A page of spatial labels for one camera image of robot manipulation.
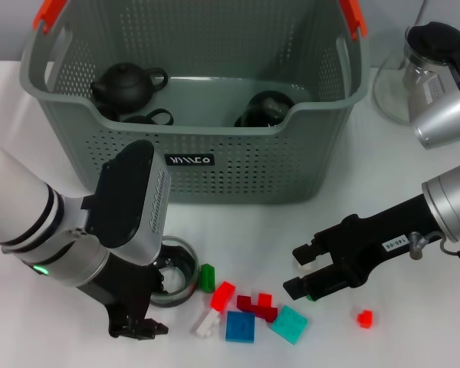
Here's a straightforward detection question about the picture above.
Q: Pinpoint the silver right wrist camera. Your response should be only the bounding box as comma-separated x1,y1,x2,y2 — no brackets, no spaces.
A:
406,57,460,150

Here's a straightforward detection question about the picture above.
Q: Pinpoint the orange basket handle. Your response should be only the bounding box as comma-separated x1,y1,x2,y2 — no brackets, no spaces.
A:
34,0,368,39

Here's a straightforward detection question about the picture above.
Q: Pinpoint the glass teapot with black lid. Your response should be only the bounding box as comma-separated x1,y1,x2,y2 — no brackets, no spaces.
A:
372,21,460,126

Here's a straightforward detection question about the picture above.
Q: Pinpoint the right gripper cable with plug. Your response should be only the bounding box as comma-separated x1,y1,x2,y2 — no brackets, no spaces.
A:
408,232,460,260

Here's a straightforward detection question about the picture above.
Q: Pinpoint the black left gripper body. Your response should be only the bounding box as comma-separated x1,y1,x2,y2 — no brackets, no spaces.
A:
78,251,155,320

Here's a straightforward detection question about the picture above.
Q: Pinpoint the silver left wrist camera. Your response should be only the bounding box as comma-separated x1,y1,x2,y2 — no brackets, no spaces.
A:
80,139,173,265

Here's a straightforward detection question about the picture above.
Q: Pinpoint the teal flat toy brick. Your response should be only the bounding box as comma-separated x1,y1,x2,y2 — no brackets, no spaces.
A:
270,304,310,346

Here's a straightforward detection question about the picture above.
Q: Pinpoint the small red toy brick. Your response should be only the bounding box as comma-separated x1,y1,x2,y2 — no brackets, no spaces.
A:
356,309,373,329

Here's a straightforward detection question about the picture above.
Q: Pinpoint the grey perforated storage basket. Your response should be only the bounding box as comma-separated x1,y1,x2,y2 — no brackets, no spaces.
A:
19,0,371,204

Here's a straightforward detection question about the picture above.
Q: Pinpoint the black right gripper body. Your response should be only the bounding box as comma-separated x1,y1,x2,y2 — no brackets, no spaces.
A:
308,193,444,298

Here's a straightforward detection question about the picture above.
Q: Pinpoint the dark red toy brick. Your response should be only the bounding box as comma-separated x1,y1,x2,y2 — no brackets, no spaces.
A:
257,293,279,323
236,294,262,314

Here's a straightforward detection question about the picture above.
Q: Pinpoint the blue flat toy brick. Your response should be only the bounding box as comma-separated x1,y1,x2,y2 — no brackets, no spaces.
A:
225,310,256,343

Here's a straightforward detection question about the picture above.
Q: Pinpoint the small black clay teacup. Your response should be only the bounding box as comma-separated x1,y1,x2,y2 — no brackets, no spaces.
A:
96,103,120,123

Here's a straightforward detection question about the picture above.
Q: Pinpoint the black clay teapot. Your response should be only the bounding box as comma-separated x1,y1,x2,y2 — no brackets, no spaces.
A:
90,62,169,114

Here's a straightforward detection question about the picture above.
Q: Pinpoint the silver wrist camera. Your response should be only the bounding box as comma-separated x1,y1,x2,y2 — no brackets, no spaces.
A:
80,139,173,265
406,57,460,150

